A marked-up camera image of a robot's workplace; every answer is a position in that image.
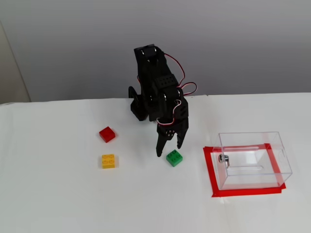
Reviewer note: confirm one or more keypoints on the green lego brick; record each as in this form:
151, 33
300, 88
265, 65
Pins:
174, 157

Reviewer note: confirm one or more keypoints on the yellow lego brick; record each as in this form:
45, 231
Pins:
108, 161

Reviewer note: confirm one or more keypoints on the red tape square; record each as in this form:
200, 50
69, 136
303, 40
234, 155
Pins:
243, 192

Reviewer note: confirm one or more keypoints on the red lego brick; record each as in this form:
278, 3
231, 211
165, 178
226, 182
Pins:
107, 134

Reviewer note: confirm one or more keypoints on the transparent plastic box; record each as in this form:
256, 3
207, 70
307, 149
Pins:
255, 170

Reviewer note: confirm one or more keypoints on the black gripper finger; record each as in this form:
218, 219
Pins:
163, 139
181, 139

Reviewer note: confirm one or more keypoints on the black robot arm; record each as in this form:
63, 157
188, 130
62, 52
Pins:
148, 72

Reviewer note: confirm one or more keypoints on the silver box lock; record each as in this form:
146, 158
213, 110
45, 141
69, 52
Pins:
224, 159

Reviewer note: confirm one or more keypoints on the black table clamp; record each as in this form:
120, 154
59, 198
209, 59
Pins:
132, 93

